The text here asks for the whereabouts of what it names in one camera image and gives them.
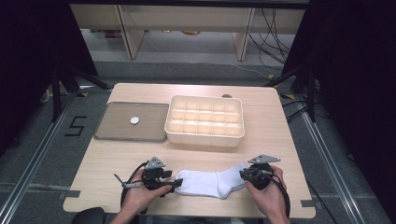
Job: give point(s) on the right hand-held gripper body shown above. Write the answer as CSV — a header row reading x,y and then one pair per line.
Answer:
x,y
261,175

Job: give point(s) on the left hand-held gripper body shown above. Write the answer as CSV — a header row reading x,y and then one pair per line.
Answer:
x,y
151,177

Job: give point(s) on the white sock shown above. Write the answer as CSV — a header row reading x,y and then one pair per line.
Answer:
x,y
202,183

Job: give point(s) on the cream divided storage box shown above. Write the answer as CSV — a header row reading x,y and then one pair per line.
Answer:
x,y
204,119

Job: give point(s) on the person's left hand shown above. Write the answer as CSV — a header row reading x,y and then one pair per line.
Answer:
x,y
137,196

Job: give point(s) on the person's right hand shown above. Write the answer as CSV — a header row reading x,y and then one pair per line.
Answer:
x,y
272,199

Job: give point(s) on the grey tape strip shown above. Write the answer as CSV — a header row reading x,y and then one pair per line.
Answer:
x,y
70,194
308,203

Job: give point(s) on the clear grey box lid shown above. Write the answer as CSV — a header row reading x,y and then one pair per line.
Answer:
x,y
118,124

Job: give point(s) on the black chair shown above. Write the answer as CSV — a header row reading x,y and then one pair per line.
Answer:
x,y
88,216

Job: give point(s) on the brown round table cap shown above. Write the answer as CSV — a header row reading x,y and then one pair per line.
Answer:
x,y
226,95

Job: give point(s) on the black metal stand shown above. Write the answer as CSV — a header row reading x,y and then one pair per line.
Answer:
x,y
56,93
310,93

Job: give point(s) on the dark curtain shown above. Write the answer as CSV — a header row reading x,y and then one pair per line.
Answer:
x,y
28,62
358,77

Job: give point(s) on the light wooden desk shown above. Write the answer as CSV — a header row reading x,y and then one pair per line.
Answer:
x,y
186,17

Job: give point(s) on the aluminium floor rail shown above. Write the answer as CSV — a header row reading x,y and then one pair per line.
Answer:
x,y
330,165
34,158

